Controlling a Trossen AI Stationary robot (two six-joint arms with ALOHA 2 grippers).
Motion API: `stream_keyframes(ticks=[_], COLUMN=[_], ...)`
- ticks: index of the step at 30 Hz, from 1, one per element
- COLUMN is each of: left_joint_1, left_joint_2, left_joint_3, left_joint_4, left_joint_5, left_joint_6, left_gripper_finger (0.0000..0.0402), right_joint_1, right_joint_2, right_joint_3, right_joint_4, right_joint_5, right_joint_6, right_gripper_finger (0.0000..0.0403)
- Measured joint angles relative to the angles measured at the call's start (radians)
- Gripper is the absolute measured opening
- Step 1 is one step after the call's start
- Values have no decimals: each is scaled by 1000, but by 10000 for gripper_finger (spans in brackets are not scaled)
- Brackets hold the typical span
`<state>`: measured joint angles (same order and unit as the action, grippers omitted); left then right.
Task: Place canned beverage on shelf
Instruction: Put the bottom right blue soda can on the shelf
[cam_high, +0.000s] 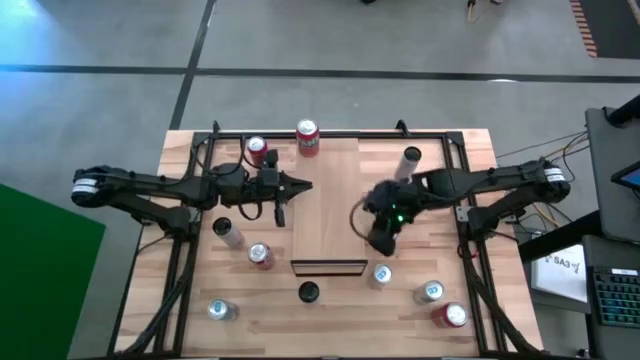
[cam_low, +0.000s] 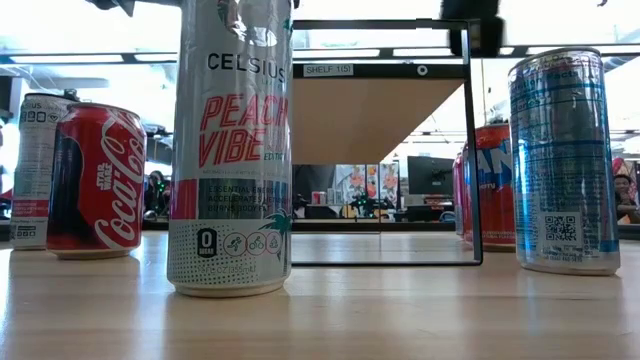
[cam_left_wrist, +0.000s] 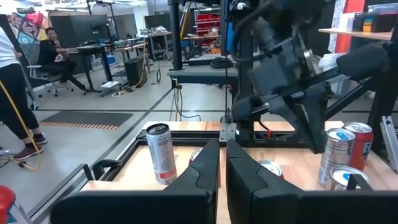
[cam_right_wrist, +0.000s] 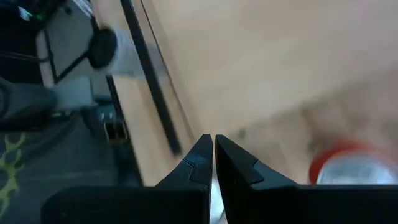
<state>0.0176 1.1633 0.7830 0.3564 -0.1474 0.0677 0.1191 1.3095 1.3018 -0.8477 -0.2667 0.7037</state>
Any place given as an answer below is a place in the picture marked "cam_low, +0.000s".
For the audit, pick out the black monitor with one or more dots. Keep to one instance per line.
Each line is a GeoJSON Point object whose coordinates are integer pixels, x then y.
{"type": "Point", "coordinates": [430, 175]}

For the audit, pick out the red Fanta strawberry can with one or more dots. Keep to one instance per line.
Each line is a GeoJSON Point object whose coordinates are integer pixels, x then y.
{"type": "Point", "coordinates": [492, 190]}

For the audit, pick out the blue silver Red Bull can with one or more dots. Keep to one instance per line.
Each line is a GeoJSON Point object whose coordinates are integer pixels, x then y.
{"type": "Point", "coordinates": [565, 165]}

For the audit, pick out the white Celsius Peach Vibe can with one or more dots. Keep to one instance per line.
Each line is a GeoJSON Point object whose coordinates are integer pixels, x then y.
{"type": "Point", "coordinates": [35, 165]}
{"type": "Point", "coordinates": [230, 150]}

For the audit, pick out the red Coca-Cola Star Wars can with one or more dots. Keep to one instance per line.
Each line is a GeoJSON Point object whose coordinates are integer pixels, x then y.
{"type": "Point", "coordinates": [100, 185]}

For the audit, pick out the floral print panel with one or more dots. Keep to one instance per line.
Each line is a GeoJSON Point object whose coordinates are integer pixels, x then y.
{"type": "Point", "coordinates": [357, 180]}

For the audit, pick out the person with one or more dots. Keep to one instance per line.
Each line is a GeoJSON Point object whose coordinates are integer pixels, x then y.
{"type": "Point", "coordinates": [625, 192]}
{"type": "Point", "coordinates": [156, 200]}

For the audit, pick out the wooden shelf with black frame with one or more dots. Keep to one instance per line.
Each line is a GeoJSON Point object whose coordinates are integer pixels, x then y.
{"type": "Point", "coordinates": [360, 115]}

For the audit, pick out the black aluminium table frame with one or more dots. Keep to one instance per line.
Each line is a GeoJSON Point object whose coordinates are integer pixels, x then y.
{"type": "Point", "coordinates": [340, 226]}

